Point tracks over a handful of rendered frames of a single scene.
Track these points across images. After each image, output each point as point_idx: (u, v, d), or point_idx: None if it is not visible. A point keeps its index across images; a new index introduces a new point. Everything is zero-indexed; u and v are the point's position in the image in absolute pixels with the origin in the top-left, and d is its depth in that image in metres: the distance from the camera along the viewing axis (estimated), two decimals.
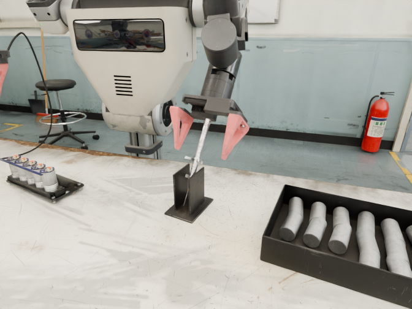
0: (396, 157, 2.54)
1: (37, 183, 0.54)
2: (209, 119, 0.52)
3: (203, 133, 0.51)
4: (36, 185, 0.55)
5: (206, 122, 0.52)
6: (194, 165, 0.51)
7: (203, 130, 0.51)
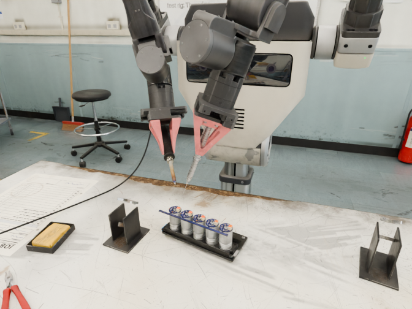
0: None
1: (209, 240, 0.52)
2: None
3: (203, 134, 0.50)
4: (208, 242, 0.52)
5: None
6: (192, 163, 0.52)
7: (203, 132, 0.50)
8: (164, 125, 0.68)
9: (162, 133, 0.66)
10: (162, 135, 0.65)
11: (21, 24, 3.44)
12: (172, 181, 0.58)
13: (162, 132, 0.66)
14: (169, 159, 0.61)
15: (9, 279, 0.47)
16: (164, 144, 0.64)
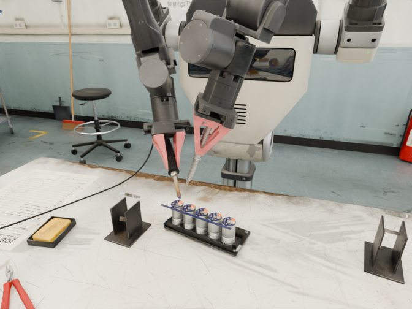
0: None
1: (213, 234, 0.51)
2: None
3: (203, 134, 0.50)
4: (211, 236, 0.52)
5: None
6: (192, 163, 0.52)
7: (203, 132, 0.50)
8: (168, 138, 0.66)
9: (166, 148, 0.64)
10: (166, 149, 0.63)
11: (21, 23, 3.44)
12: (177, 197, 0.56)
13: (165, 146, 0.64)
14: (173, 174, 0.59)
15: (10, 273, 0.46)
16: (167, 159, 0.62)
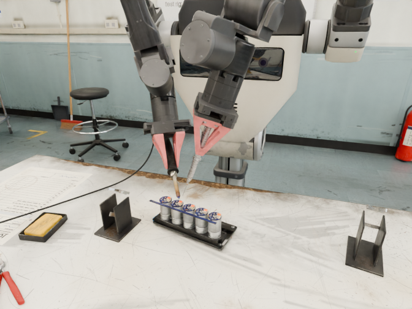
0: None
1: (199, 229, 0.53)
2: None
3: (203, 134, 0.50)
4: (197, 230, 0.53)
5: None
6: (192, 163, 0.52)
7: (203, 132, 0.50)
8: (168, 138, 0.66)
9: (166, 147, 0.64)
10: (165, 149, 0.64)
11: (20, 23, 3.45)
12: (176, 197, 0.56)
13: (165, 145, 0.64)
14: (173, 173, 0.59)
15: (0, 266, 0.48)
16: (167, 159, 0.62)
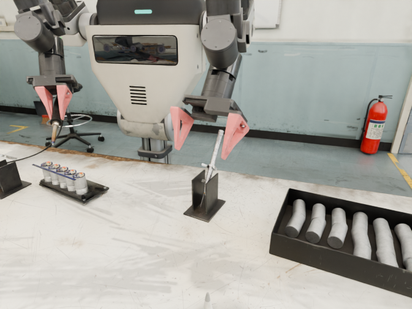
0: (395, 159, 2.60)
1: (68, 187, 0.61)
2: (223, 130, 0.59)
3: (218, 143, 0.58)
4: (68, 189, 0.62)
5: (220, 133, 0.59)
6: (209, 171, 0.57)
7: (218, 141, 0.58)
8: None
9: (55, 102, 0.70)
10: (54, 103, 0.70)
11: (2, 21, 3.54)
12: (51, 141, 0.63)
13: (55, 100, 0.70)
14: (54, 123, 0.66)
15: None
16: (53, 111, 0.68)
